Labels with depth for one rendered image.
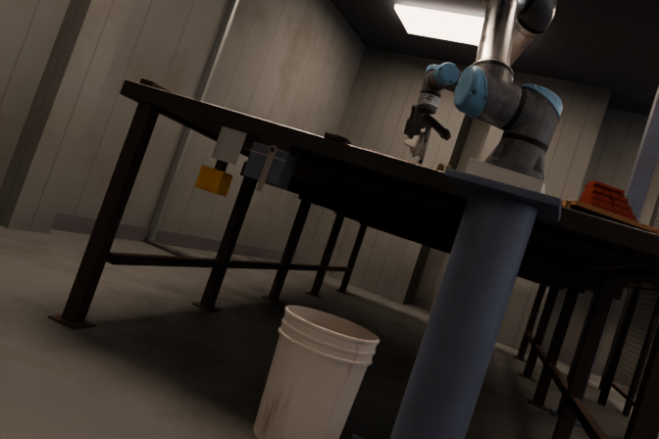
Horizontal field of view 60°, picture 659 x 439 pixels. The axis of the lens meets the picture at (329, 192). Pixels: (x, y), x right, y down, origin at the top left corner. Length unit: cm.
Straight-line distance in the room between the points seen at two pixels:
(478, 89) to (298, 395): 95
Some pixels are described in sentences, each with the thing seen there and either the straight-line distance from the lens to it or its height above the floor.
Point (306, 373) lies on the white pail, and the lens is 165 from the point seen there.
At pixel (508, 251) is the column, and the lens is 142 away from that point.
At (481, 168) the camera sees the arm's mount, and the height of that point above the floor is 90.
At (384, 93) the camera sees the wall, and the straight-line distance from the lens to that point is 746.
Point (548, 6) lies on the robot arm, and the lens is 180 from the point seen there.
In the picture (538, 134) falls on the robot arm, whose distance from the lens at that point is 148.
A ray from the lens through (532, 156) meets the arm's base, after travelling 147.
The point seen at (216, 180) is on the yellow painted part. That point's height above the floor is 66.
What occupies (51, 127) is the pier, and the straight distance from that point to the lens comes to 385.
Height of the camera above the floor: 65
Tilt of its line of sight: 3 degrees up
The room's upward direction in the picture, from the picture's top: 19 degrees clockwise
